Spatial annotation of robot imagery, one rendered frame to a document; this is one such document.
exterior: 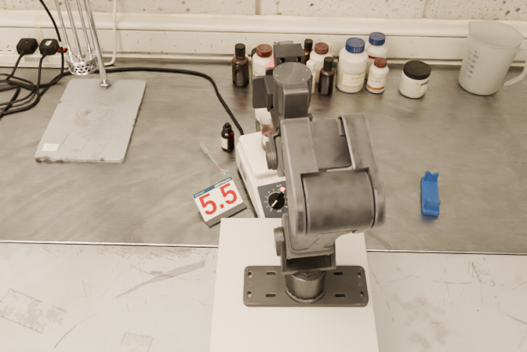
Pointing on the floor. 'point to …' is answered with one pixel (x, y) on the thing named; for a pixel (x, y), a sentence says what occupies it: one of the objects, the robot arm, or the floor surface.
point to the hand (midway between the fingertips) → (274, 61)
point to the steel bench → (110, 194)
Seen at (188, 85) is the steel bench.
